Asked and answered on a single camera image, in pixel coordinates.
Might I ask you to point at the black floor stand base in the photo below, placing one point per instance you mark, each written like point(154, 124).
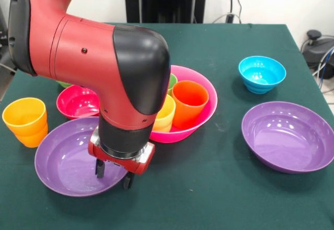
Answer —
point(317, 47)
point(3, 51)

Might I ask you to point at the green cup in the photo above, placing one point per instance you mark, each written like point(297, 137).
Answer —
point(172, 82)

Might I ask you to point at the purple bowl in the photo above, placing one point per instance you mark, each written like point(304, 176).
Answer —
point(287, 138)
point(68, 167)

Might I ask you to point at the dark green tablecloth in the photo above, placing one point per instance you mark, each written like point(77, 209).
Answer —
point(208, 188)

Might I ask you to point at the red cup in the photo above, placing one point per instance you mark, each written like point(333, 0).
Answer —
point(189, 104)

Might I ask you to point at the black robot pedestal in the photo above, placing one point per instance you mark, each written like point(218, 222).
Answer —
point(167, 0)

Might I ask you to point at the orange cup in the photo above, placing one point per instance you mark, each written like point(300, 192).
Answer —
point(26, 123)

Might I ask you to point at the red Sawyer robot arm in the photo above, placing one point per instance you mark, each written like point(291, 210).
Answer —
point(91, 58)

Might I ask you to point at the large pink bowl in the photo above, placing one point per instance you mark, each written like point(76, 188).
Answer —
point(206, 84)

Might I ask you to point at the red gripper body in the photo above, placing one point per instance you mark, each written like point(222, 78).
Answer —
point(130, 166)

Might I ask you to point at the small red bowl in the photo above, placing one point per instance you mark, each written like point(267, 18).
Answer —
point(75, 104)

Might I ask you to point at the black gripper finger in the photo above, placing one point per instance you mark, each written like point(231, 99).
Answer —
point(100, 168)
point(128, 180)

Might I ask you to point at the small green bowl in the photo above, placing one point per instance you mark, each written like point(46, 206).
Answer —
point(64, 84)

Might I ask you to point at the yellow cup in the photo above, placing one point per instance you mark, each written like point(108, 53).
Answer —
point(165, 118)

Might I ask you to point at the blue bowl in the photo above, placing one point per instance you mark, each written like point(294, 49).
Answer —
point(262, 74)

